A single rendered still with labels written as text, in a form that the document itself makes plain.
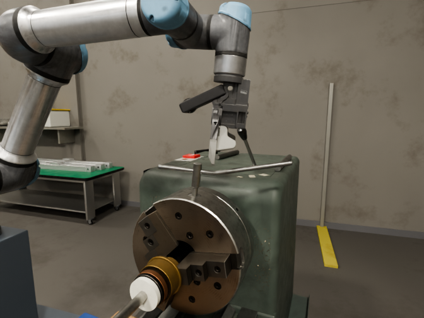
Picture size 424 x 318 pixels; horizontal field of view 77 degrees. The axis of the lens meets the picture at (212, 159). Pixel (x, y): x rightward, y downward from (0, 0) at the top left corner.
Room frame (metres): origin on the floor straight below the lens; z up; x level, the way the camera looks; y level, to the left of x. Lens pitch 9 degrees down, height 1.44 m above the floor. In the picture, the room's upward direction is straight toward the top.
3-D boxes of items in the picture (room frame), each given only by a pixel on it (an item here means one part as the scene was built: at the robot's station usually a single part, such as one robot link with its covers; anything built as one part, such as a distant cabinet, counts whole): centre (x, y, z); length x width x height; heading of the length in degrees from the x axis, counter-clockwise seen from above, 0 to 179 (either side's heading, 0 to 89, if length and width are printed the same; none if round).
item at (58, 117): (4.24, 2.58, 1.41); 0.49 x 0.40 x 0.28; 73
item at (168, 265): (0.54, 0.12, 1.08); 0.09 x 0.09 x 0.09; 67
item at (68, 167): (3.95, 2.47, 0.39); 2.15 x 0.82 x 0.78; 73
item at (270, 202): (1.06, -0.08, 1.06); 0.59 x 0.48 x 0.39; 157
